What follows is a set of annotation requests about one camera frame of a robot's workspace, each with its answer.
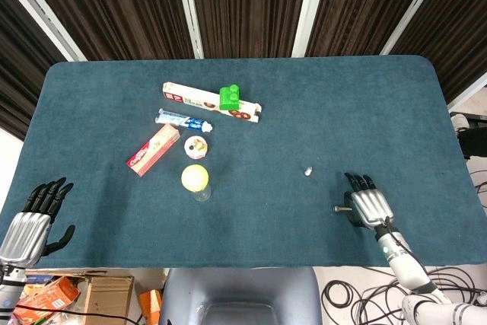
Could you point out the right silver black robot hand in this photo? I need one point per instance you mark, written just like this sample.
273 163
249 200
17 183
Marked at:
371 207

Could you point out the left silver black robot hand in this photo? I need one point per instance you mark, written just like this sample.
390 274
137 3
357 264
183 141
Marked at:
26 233

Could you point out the small white bottle cap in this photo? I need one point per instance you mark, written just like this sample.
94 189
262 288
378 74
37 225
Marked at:
307 171

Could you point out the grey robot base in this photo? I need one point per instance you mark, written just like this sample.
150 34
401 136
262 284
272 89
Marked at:
239 294

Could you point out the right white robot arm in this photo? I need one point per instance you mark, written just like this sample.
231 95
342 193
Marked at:
409 271

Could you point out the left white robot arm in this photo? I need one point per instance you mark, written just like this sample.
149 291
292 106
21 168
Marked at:
9 290

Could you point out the metal bolt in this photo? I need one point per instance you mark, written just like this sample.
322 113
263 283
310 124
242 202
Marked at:
342 209

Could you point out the orange snack package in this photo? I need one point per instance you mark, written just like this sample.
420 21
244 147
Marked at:
45 300

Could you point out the brown cardboard box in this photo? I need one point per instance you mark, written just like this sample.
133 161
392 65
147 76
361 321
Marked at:
110 298

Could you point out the teal fabric tablecloth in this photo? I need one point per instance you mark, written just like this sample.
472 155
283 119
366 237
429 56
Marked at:
266 226

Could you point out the black equipment stand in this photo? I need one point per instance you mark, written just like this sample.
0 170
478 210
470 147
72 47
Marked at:
470 131

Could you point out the small orange bag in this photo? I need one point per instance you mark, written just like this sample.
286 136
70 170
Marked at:
150 308

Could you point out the red Colgate toothpaste box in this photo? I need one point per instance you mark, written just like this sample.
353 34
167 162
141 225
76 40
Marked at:
152 151

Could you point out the dark pleated partition panel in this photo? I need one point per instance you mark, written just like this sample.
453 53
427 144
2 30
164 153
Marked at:
361 5
114 9
456 36
19 66
251 9

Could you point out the clear plastic jar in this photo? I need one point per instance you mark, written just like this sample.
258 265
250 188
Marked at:
203 195

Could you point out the yellow tennis ball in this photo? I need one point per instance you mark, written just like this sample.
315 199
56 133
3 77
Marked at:
195 177

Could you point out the green plastic building block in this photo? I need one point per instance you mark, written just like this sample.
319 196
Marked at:
229 98

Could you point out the small round pink cup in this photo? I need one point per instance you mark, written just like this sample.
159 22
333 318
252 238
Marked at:
196 147

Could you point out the blue white toothpaste tube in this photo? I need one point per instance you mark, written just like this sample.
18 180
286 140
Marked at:
182 120

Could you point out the long white baking paper box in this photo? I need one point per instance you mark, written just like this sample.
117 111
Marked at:
190 98

